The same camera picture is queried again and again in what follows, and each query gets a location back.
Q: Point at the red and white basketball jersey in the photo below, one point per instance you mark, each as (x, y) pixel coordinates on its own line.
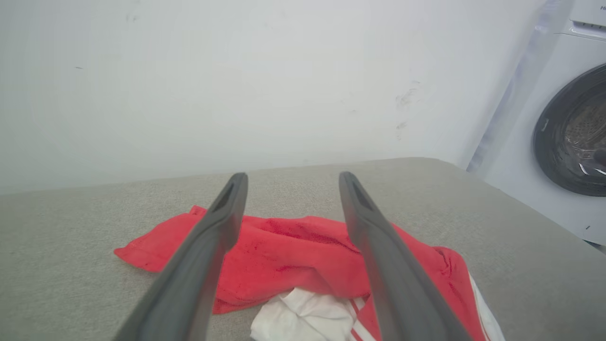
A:
(293, 255)

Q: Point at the dark round washing machine door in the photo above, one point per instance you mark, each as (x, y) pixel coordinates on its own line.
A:
(575, 142)

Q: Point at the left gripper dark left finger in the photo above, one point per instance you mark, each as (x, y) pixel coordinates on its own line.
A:
(199, 265)

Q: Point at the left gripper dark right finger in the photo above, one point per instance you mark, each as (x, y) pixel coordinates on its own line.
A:
(388, 265)

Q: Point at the white washing machine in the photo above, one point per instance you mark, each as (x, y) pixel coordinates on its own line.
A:
(525, 142)

